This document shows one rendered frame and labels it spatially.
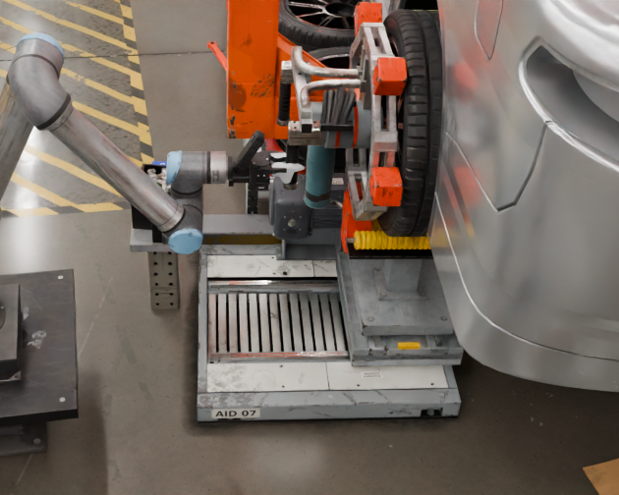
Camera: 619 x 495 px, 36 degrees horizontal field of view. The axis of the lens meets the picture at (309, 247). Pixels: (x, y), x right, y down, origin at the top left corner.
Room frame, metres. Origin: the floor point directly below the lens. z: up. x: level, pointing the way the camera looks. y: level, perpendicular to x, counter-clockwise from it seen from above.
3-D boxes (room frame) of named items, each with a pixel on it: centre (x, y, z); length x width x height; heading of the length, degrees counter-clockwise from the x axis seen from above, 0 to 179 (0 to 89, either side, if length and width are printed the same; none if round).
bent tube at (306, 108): (2.29, -0.03, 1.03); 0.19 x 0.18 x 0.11; 97
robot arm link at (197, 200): (2.16, 0.36, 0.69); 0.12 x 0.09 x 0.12; 8
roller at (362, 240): (2.30, -0.26, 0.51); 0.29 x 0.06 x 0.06; 97
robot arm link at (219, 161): (2.18, 0.27, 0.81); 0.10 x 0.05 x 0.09; 8
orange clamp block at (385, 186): (2.09, -0.19, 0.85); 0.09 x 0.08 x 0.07; 7
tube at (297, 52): (2.49, -0.01, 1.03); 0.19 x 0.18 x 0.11; 97
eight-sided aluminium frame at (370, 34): (2.41, -0.14, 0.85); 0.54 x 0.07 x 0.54; 7
